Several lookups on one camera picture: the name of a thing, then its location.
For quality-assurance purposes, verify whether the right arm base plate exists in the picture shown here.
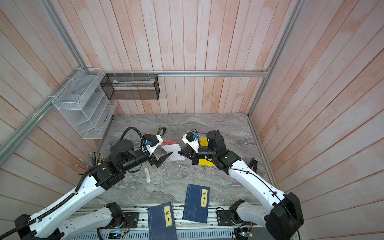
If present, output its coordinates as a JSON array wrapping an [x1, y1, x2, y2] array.
[[215, 207, 257, 226]]

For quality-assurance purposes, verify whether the blue book on rail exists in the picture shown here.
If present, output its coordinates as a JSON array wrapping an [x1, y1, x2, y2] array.
[[147, 202, 178, 240]]

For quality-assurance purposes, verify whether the black mesh basket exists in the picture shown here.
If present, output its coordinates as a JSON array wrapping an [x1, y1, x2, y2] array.
[[101, 73, 160, 101]]

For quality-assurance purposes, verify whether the red white letter card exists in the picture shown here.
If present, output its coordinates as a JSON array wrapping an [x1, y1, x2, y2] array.
[[162, 142, 186, 161]]

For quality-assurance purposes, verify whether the yellow envelope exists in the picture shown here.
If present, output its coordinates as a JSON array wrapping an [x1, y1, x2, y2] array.
[[198, 137, 216, 167]]

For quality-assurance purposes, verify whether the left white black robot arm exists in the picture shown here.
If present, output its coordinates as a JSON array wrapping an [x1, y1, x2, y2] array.
[[1, 127, 168, 240]]

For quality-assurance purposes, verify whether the white wire mesh shelf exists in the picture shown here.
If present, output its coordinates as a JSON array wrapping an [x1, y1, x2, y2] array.
[[52, 68, 117, 140]]

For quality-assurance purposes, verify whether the aluminium frame rail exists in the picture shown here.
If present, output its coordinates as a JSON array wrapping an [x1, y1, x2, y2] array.
[[103, 70, 270, 78]]

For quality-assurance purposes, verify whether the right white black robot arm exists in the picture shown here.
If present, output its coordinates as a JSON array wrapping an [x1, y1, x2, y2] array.
[[179, 131, 304, 240]]

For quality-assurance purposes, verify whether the pen holder with pencils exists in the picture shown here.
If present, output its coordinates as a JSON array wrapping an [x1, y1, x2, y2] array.
[[76, 152, 106, 171]]

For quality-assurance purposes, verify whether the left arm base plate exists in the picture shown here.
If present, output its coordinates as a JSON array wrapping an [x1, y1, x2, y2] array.
[[108, 212, 140, 229]]

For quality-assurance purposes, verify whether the blue book on table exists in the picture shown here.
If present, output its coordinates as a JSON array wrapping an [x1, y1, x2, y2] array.
[[183, 184, 210, 224]]

